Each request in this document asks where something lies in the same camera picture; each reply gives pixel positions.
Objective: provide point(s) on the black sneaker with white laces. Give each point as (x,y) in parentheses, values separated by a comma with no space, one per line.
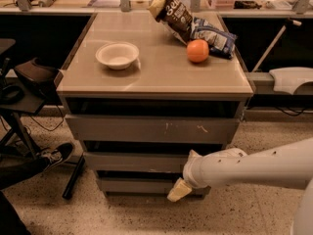
(59,155)

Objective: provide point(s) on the brown snack bag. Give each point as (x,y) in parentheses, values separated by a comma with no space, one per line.
(174,15)

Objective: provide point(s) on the grey drawer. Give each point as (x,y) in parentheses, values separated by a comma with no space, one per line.
(135,162)
(153,129)
(135,185)

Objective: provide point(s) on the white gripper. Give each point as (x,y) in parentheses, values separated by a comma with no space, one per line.
(190,173)

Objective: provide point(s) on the grey top drawer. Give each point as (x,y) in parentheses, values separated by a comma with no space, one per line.
(153,129)

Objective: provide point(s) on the grey bottom drawer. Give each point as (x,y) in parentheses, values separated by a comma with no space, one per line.
(135,185)

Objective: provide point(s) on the orange fruit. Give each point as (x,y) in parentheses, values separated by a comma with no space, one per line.
(197,51)

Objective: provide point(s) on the black VR headset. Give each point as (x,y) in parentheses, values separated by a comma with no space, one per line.
(38,79)

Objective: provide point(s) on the blue white snack bag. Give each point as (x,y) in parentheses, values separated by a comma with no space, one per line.
(220,43)

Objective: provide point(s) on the black trouser leg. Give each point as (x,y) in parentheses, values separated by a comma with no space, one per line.
(10,222)

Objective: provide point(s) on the white paper bowl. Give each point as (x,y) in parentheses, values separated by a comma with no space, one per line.
(117,55)

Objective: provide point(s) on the white dustpan with handle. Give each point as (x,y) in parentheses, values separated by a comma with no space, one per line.
(285,80)

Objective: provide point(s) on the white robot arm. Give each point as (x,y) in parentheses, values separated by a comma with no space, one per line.
(289,166)

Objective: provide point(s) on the grey drawer cabinet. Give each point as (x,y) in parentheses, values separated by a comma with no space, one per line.
(160,83)

